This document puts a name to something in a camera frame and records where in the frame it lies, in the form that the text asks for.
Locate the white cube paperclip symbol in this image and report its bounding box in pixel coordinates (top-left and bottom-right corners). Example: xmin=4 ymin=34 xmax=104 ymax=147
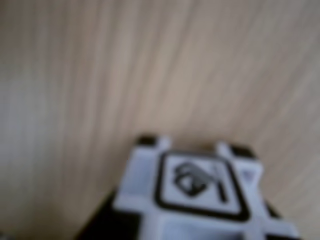
xmin=112 ymin=134 xmax=301 ymax=240

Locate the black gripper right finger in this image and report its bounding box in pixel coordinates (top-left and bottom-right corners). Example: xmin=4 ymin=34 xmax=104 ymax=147
xmin=265 ymin=199 xmax=286 ymax=222

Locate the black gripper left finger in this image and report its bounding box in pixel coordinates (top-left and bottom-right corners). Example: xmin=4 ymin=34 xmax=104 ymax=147
xmin=74 ymin=191 xmax=121 ymax=240

